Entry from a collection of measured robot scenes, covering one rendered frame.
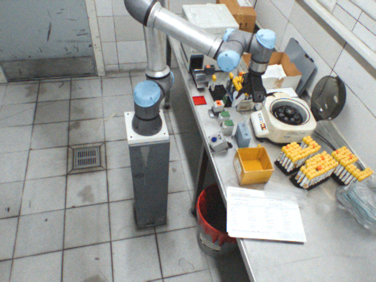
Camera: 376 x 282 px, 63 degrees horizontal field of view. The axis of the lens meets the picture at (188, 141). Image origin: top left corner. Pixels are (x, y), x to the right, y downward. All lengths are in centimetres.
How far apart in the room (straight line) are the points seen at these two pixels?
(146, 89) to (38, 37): 198
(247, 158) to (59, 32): 225
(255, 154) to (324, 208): 37
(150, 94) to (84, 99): 183
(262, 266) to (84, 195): 153
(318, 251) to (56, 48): 277
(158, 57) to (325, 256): 105
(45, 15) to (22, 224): 176
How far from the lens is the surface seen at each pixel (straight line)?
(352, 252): 140
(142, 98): 134
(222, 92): 177
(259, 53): 123
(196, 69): 188
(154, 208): 199
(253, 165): 145
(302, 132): 156
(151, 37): 135
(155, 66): 141
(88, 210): 233
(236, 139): 151
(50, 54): 330
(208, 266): 212
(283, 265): 126
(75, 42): 320
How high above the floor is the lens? 198
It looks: 48 degrees down
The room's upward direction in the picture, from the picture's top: 6 degrees clockwise
